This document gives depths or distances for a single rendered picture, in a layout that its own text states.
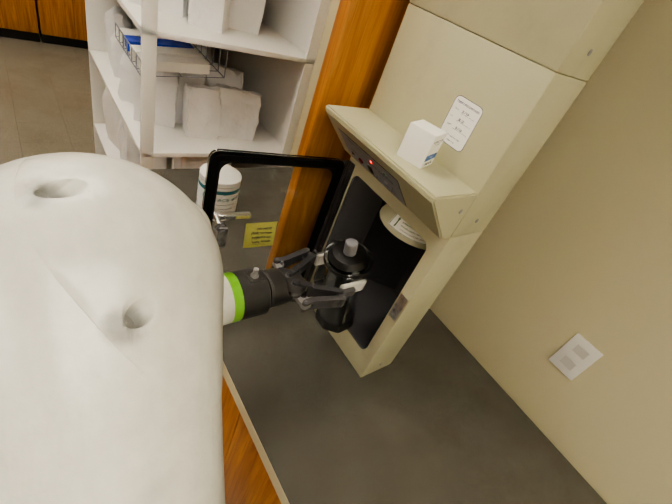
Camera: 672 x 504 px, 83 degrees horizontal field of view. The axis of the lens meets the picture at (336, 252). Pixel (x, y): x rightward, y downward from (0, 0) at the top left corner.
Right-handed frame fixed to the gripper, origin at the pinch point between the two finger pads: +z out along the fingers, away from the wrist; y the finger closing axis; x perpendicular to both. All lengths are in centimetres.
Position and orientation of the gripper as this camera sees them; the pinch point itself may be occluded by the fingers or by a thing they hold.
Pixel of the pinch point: (343, 271)
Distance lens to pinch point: 86.0
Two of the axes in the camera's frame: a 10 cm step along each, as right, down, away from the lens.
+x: -3.2, 7.4, 5.9
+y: -5.3, -6.5, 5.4
